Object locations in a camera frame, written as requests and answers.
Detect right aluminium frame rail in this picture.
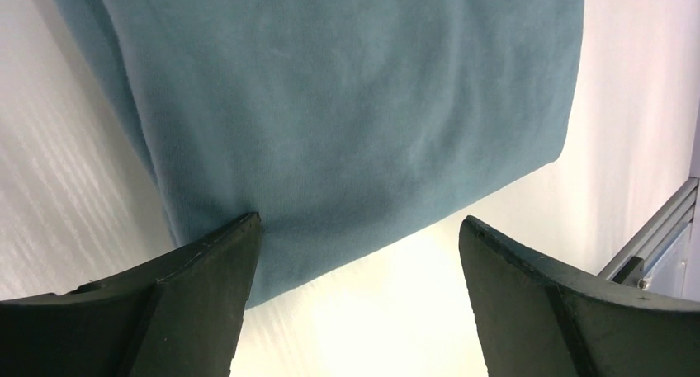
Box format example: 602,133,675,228
598,177,699,298

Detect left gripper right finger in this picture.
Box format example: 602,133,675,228
459,216,699,376

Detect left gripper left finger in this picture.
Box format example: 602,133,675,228
1,213,262,376

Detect grey blue t shirt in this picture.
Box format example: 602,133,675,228
54,0,584,306

